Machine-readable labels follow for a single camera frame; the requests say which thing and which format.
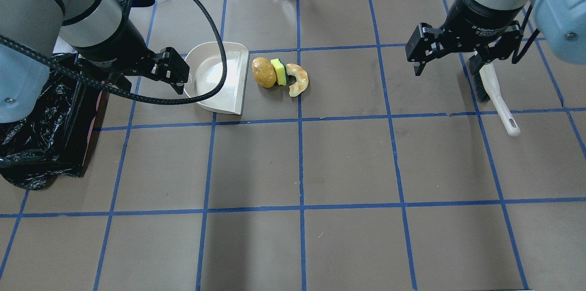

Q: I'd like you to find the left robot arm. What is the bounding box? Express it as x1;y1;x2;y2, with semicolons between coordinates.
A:
1;0;189;124

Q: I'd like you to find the toy croissant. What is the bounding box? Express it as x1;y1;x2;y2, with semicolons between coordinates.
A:
285;64;309;97

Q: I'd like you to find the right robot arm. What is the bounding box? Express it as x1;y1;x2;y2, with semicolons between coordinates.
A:
406;0;585;76

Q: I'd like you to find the bin with black bag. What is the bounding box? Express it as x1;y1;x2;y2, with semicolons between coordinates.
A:
0;70;101;190

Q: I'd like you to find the yellow green sponge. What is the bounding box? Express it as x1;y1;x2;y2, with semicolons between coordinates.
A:
270;58;288;86

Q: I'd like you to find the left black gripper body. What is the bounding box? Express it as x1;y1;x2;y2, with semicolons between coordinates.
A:
75;47;189;87

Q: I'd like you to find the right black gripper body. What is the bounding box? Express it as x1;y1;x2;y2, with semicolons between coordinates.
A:
406;20;522;64

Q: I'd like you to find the brown toy potato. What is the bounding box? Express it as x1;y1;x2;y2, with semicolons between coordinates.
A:
251;57;277;88

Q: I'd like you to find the beige hand brush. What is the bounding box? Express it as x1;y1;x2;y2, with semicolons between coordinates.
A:
473;63;521;137

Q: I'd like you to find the beige plastic dustpan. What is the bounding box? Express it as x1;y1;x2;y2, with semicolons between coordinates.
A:
184;42;250;115

